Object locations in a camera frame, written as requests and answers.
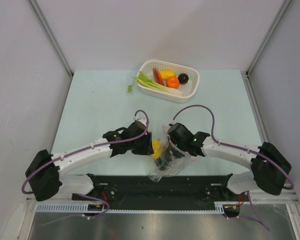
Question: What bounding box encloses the clear zip top bag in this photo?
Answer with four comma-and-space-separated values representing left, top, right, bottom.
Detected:
147, 125, 197, 183

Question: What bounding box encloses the orange fake orange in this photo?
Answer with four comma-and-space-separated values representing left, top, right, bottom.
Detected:
166, 77, 180, 89

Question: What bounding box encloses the dark purple fake plum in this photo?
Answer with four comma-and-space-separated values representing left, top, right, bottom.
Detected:
178, 73, 189, 85

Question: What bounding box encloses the fake watermelon slice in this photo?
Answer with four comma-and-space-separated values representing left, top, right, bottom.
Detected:
152, 67, 165, 86

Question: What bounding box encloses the fake green lettuce leaf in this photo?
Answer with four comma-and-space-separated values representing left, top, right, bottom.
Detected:
127, 71, 183, 97

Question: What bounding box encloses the yellow fake lemon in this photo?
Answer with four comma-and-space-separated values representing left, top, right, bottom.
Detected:
159, 69, 176, 81

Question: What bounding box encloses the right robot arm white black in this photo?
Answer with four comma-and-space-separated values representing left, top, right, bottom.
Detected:
167, 122, 292, 201

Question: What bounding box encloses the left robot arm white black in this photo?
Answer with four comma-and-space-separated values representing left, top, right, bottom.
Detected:
25, 117, 154, 202

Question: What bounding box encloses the yellow fake bell pepper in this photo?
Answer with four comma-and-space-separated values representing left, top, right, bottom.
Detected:
151, 139, 165, 160

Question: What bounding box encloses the fake black grape bunch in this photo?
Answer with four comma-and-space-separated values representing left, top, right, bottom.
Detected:
155, 149, 174, 171

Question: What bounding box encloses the white perforated plastic basket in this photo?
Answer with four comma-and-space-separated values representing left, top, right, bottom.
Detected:
127, 59, 200, 103

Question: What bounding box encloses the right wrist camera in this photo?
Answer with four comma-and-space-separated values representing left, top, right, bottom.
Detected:
168, 120, 176, 128

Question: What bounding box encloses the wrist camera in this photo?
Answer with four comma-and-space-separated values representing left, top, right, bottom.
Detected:
168, 120, 176, 128
133, 115, 149, 129

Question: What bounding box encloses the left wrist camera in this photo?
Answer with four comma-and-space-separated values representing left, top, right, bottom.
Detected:
133, 115, 149, 129

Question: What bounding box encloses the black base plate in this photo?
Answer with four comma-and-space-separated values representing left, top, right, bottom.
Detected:
87, 174, 248, 211

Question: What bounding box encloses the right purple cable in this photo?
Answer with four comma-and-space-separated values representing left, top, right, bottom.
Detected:
172, 104, 295, 190

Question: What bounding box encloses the purple cable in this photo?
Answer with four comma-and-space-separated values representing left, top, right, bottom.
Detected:
21, 109, 150, 194
172, 104, 295, 190

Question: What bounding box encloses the white slotted cable duct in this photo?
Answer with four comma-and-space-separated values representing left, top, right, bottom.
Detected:
36, 203, 107, 213

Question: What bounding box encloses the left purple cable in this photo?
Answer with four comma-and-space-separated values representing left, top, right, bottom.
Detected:
21, 109, 150, 194

